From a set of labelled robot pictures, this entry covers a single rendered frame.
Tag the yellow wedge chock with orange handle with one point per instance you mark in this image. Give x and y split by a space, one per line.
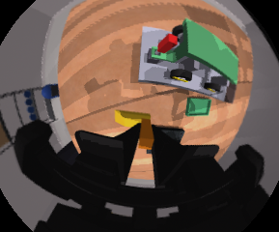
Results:
130 119

